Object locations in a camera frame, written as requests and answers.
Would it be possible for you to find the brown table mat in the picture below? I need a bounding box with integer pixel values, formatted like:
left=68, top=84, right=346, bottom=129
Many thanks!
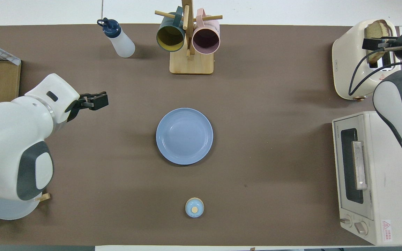
left=0, top=24, right=402, bottom=246

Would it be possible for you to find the pink mug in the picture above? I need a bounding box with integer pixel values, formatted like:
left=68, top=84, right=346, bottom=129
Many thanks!
left=192, top=8, right=221, bottom=55

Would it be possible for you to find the white squeeze bottle blue cap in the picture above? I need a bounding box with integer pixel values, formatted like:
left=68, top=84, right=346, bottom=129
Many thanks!
left=97, top=17, right=136, bottom=58

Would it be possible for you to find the cream two-slot toaster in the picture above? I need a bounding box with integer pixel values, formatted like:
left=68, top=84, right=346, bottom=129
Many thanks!
left=332, top=19, right=401, bottom=101

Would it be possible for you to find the toasted bread slice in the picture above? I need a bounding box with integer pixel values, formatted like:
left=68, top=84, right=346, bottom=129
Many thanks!
left=364, top=20, right=394, bottom=67

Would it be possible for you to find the dark green mug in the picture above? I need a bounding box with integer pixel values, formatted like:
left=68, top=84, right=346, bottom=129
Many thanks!
left=156, top=6, right=186, bottom=53

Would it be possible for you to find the blue round dinner plate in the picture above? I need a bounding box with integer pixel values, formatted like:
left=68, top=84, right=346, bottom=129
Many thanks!
left=156, top=108, right=214, bottom=165

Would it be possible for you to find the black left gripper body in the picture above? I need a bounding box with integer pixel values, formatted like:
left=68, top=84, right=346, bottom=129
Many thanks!
left=65, top=99, right=87, bottom=122

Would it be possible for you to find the small blue seasoning shaker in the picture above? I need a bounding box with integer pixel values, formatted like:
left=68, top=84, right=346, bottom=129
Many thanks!
left=185, top=197, right=204, bottom=218

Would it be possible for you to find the white toaster oven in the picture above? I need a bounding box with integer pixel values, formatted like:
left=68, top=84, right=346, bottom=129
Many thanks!
left=332, top=111, right=402, bottom=246

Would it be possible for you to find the wooden mug tree stand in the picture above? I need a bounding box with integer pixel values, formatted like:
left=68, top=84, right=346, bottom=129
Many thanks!
left=155, top=0, right=223, bottom=75

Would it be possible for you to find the wooden plate rack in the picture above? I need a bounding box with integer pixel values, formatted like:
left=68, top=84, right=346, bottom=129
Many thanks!
left=0, top=193, right=51, bottom=220

